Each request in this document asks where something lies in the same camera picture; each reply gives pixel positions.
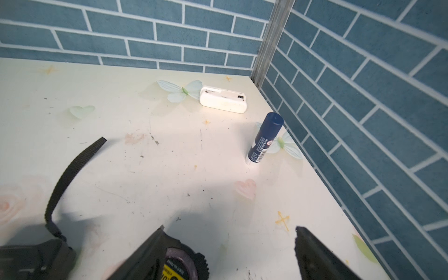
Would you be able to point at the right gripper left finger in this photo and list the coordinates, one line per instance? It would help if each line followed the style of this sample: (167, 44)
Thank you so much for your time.
(147, 262)

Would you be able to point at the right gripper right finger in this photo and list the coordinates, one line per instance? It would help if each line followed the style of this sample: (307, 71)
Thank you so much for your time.
(316, 261)

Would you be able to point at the black square tape measure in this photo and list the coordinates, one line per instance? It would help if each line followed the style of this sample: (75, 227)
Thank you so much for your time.
(53, 259)

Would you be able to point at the round black tape measure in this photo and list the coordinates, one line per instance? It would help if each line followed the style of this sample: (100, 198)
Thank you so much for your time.
(182, 263)

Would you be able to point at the white stapler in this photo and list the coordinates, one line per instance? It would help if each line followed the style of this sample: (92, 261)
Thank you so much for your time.
(223, 99)

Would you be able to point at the right corner aluminium post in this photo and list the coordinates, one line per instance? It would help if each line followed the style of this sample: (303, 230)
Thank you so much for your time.
(270, 40)

